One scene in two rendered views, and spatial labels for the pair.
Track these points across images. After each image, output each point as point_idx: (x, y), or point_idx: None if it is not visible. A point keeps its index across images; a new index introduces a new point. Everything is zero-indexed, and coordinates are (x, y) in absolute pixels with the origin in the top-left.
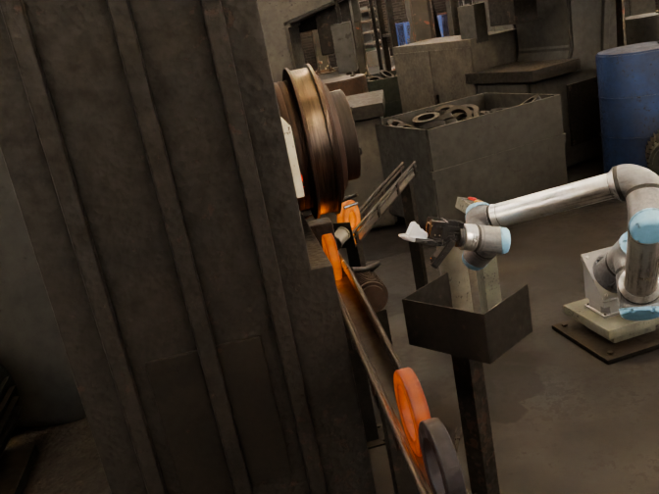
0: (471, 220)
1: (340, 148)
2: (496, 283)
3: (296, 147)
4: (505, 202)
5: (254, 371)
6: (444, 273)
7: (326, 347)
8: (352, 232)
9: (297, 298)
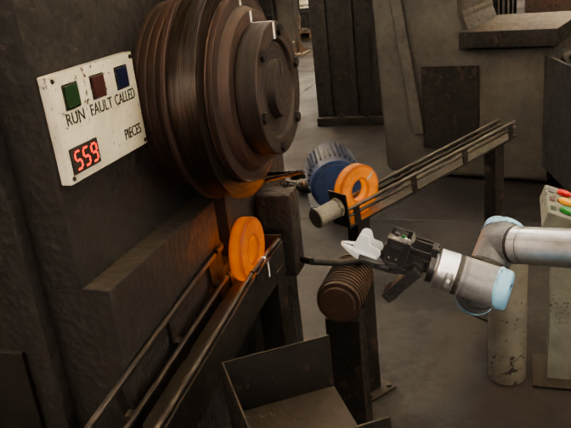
0: (481, 240)
1: (223, 111)
2: (568, 318)
3: (156, 100)
4: (534, 229)
5: (18, 393)
6: (322, 336)
7: (105, 394)
8: (347, 209)
9: (66, 321)
